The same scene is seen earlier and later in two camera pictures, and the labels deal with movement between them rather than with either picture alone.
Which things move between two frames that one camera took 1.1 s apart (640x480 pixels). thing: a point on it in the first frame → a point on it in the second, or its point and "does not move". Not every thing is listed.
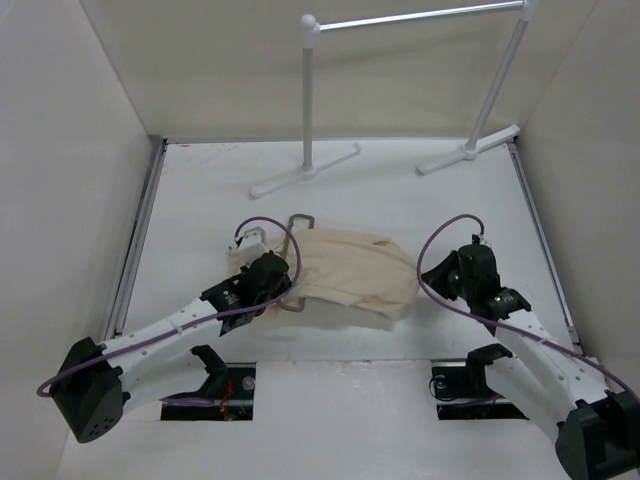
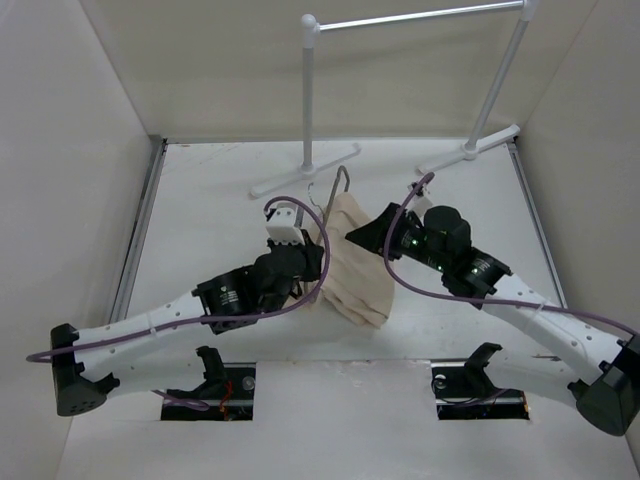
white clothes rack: [311, 27] does not move
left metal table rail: [136, 242] does not move
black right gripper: [437, 274] → [375, 233]
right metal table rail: [546, 246] does not move
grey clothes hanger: [291, 218] → [300, 210]
